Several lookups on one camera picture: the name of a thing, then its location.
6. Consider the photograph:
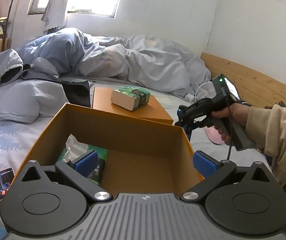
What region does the grey-blue duvet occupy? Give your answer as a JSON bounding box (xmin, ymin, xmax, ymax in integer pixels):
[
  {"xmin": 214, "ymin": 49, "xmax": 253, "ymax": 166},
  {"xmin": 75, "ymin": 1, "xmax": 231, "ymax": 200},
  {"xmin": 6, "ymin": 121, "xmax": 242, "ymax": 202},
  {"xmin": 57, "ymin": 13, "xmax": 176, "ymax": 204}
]
[{"xmin": 17, "ymin": 28, "xmax": 211, "ymax": 98}]

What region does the green tissue pack on lid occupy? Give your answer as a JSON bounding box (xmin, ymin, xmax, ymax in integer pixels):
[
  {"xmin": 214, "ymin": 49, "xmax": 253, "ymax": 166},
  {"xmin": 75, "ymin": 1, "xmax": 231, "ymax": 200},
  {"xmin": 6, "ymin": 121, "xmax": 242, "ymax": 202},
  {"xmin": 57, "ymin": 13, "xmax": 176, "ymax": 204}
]
[{"xmin": 110, "ymin": 86, "xmax": 151, "ymax": 112}]

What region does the wooden bed headboard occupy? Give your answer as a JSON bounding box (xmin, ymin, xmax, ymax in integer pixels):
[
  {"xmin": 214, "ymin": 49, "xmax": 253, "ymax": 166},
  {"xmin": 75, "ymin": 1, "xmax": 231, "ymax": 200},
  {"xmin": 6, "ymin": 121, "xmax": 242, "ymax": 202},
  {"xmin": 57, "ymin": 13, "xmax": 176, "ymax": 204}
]
[{"xmin": 201, "ymin": 53, "xmax": 286, "ymax": 108}]

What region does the beige sleeved right forearm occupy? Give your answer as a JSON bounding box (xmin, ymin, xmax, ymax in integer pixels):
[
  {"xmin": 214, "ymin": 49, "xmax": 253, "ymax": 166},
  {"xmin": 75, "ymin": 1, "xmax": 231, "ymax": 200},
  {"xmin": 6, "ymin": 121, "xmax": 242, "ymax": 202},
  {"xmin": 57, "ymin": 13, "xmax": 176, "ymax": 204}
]
[{"xmin": 246, "ymin": 105, "xmax": 286, "ymax": 184}]

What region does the pink computer mouse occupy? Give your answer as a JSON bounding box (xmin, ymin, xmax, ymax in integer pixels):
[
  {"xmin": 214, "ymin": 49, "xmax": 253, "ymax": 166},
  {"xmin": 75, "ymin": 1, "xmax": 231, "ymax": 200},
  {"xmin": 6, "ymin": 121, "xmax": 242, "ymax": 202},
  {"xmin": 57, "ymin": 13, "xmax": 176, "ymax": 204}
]
[{"xmin": 204, "ymin": 126, "xmax": 224, "ymax": 145}]

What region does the orange box lid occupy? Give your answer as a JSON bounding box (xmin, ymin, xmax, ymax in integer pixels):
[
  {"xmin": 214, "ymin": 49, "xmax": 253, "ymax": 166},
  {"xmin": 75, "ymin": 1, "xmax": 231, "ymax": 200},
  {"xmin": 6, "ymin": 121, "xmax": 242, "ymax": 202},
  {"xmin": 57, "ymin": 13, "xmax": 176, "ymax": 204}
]
[{"xmin": 93, "ymin": 87, "xmax": 173, "ymax": 125}]

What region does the light blue jacket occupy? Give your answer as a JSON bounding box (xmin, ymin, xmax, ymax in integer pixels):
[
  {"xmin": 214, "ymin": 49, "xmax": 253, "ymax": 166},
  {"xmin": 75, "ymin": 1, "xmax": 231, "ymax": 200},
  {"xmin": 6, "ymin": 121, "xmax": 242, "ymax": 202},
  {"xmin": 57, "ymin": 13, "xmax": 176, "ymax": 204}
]
[{"xmin": 0, "ymin": 49, "xmax": 92, "ymax": 124}]

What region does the blue Philips electric shaver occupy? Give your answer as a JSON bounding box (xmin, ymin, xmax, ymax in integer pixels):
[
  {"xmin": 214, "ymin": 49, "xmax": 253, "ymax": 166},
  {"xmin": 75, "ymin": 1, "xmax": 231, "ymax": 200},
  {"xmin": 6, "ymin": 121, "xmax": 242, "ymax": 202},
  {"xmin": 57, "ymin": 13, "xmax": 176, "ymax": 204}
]
[{"xmin": 174, "ymin": 105, "xmax": 192, "ymax": 140}]

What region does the green tissue pack in box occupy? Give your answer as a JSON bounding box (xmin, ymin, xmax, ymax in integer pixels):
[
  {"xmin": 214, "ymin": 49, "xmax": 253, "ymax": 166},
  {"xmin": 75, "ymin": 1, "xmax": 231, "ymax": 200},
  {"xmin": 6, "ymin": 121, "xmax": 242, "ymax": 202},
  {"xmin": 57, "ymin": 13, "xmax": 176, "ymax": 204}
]
[{"xmin": 58, "ymin": 134, "xmax": 108, "ymax": 186}]

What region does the open orange cardboard box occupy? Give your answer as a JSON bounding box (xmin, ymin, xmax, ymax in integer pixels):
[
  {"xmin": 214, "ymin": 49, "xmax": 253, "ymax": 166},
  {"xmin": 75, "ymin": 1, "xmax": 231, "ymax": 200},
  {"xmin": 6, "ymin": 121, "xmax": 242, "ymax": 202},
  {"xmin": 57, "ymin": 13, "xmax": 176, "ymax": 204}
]
[{"xmin": 22, "ymin": 104, "xmax": 202, "ymax": 197}]

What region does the person's right hand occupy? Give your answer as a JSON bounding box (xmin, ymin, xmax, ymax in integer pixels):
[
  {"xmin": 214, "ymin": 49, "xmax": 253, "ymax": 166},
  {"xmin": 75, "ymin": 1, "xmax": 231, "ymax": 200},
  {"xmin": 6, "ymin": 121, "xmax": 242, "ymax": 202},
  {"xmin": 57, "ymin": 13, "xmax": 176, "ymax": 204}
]
[{"xmin": 211, "ymin": 103, "xmax": 250, "ymax": 145}]

